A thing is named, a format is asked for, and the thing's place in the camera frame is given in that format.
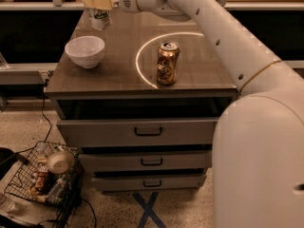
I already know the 7up soda can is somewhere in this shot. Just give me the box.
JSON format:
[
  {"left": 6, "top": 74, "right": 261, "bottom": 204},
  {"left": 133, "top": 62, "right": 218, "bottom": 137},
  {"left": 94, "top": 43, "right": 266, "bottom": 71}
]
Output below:
[{"left": 87, "top": 9, "right": 112, "bottom": 30}]

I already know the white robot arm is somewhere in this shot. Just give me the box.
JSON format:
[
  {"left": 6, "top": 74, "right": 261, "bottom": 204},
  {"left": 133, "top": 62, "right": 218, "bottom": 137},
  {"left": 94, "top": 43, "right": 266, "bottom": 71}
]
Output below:
[{"left": 83, "top": 0, "right": 304, "bottom": 228}]

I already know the white bowl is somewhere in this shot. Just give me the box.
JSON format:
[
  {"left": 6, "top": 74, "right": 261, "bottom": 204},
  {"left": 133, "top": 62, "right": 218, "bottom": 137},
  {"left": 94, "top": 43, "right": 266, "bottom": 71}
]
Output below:
[{"left": 65, "top": 36, "right": 105, "bottom": 68}]

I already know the brown gold soda can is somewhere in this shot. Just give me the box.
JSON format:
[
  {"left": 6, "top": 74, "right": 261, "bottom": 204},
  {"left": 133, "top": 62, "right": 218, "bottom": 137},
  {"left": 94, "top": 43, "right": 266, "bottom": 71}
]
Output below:
[{"left": 157, "top": 41, "right": 180, "bottom": 86}]

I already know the grey drawer cabinet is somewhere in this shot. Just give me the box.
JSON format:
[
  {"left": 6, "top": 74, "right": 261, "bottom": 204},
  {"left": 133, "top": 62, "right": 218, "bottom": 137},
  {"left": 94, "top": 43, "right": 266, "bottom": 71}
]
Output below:
[{"left": 47, "top": 11, "right": 238, "bottom": 179}]

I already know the top grey drawer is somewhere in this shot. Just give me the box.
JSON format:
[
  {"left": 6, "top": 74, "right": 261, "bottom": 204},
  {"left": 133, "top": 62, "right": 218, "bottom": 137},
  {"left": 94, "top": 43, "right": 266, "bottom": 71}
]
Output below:
[{"left": 57, "top": 118, "right": 218, "bottom": 147}]

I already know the grey drawer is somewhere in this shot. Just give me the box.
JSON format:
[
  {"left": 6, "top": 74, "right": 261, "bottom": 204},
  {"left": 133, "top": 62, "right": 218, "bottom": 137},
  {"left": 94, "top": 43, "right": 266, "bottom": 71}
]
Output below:
[
  {"left": 79, "top": 150, "right": 212, "bottom": 173},
  {"left": 91, "top": 173, "right": 206, "bottom": 192},
  {"left": 57, "top": 118, "right": 218, "bottom": 147}
]

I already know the middle grey drawer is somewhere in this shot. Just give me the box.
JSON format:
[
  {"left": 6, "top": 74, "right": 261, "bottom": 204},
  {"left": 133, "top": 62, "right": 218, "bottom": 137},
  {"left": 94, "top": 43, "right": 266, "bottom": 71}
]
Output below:
[{"left": 79, "top": 150, "right": 212, "bottom": 173}]

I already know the white cup in basket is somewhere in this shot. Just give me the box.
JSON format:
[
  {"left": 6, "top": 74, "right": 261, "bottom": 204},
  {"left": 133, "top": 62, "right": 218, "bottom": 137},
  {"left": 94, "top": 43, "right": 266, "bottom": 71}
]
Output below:
[{"left": 47, "top": 151, "right": 75, "bottom": 174}]

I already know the bottom grey drawer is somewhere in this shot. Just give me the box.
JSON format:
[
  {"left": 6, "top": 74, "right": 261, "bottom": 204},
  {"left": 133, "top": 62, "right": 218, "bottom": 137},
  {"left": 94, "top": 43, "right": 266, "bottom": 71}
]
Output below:
[{"left": 91, "top": 173, "right": 206, "bottom": 192}]

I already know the clear plastic bottle in basket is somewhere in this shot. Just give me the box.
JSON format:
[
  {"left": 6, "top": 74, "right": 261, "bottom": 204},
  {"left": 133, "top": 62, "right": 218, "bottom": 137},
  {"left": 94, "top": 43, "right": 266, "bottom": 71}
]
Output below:
[{"left": 47, "top": 176, "right": 67, "bottom": 204}]

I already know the blue tape cross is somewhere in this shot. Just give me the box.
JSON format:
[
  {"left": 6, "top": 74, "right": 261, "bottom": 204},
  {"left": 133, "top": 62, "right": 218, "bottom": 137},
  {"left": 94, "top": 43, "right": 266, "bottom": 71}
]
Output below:
[{"left": 133, "top": 192, "right": 167, "bottom": 228}]

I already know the black cable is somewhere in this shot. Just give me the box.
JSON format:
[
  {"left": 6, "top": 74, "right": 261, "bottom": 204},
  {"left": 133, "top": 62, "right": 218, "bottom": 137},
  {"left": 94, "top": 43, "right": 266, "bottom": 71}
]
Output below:
[{"left": 40, "top": 79, "right": 53, "bottom": 143}]

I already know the black wire basket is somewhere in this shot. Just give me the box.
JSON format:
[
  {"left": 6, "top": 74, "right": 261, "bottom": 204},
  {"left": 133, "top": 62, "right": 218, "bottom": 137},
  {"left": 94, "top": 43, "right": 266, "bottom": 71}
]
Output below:
[{"left": 5, "top": 142, "right": 82, "bottom": 207}]

